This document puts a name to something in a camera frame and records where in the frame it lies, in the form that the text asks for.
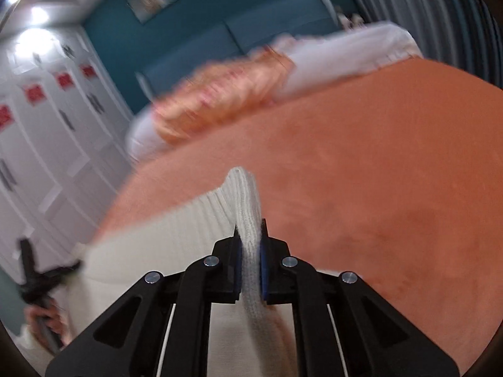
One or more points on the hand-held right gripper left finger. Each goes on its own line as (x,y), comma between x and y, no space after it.
(237,267)

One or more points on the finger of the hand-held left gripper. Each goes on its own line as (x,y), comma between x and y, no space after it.
(26,257)
(63,271)

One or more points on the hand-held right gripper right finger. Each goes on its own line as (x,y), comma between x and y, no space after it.
(263,275)

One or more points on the cream knit cardigan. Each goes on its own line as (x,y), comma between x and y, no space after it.
(137,251)

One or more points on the person's left hand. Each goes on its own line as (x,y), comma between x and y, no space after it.
(61,324)

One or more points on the white wardrobe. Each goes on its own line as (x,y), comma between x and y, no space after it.
(51,157)

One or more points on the orange plush blanket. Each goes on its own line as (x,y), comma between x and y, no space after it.
(373,172)

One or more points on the red door decal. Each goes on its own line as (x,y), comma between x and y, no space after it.
(88,71)
(65,79)
(34,93)

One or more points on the orange floral satin pillow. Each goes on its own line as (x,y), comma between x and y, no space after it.
(220,94)

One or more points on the blue upholstered headboard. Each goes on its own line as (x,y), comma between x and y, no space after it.
(243,35)

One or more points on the white bedside item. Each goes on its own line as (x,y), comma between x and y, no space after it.
(349,19)

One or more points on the grey pleated curtain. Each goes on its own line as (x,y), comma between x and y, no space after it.
(432,19)

